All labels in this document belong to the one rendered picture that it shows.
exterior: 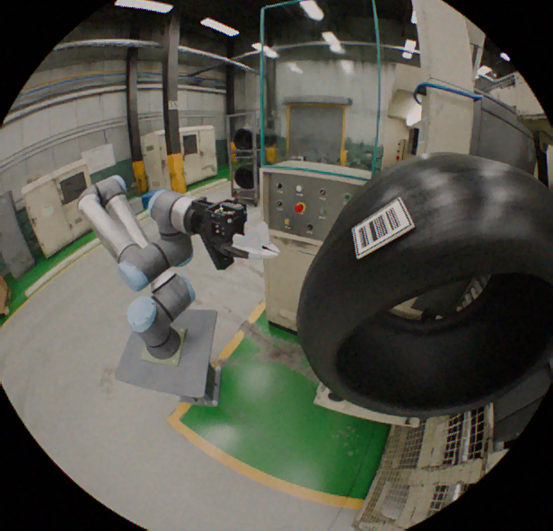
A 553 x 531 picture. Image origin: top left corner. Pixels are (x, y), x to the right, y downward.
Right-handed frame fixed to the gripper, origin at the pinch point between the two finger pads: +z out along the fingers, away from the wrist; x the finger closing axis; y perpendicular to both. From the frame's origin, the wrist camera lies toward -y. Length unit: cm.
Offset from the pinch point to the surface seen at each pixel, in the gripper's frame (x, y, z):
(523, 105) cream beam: 21, 52, 49
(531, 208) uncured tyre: -10.7, 25.0, 29.2
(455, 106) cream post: 27, 42, 31
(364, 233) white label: -9.9, 15.0, 13.6
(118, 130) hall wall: 264, 47, -769
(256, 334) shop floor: 47, -126, -28
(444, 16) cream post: 27, 71, 27
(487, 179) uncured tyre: -8.7, 24.7, 23.9
